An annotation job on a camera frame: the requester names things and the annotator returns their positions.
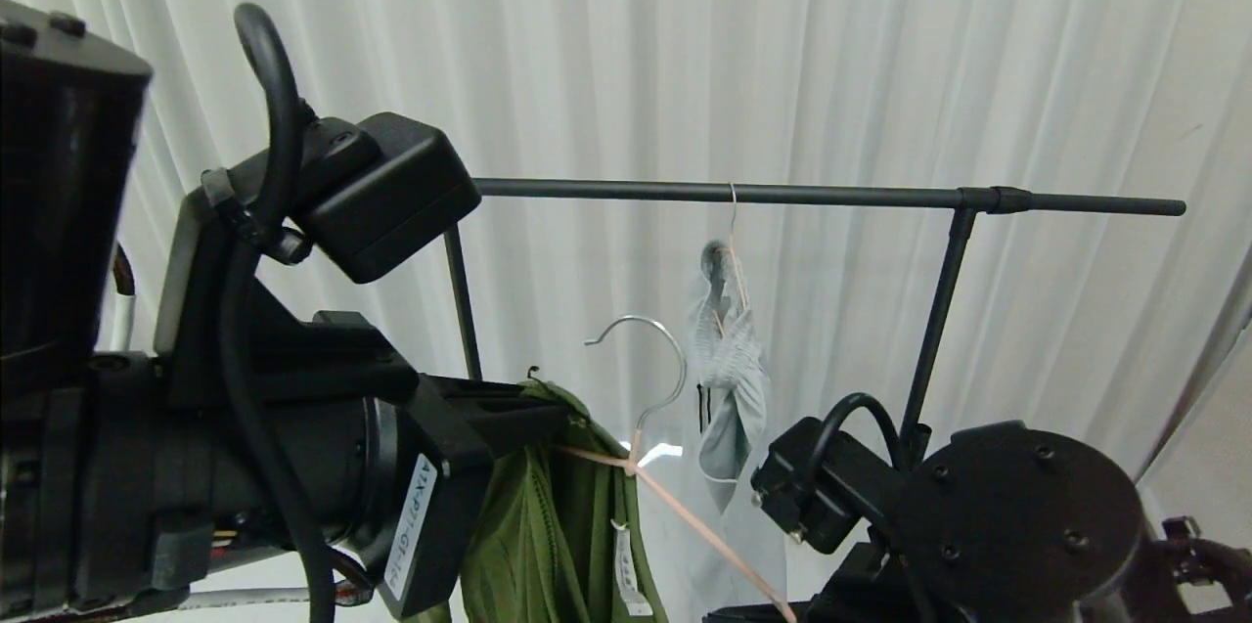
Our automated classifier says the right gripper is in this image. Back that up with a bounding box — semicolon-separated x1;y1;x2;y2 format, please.
704;594;911;623

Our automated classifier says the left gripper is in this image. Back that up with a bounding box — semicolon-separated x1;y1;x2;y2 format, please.
44;374;573;619

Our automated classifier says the pink clothes hanger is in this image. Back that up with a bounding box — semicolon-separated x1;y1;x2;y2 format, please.
553;315;798;623
724;183;754;311

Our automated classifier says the green garment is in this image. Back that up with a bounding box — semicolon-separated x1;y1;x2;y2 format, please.
406;378;671;623

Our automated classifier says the white curtain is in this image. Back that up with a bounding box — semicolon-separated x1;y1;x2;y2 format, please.
0;0;1252;507

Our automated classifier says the black clothes rack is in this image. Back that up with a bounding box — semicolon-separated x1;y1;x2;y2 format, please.
445;178;1186;467

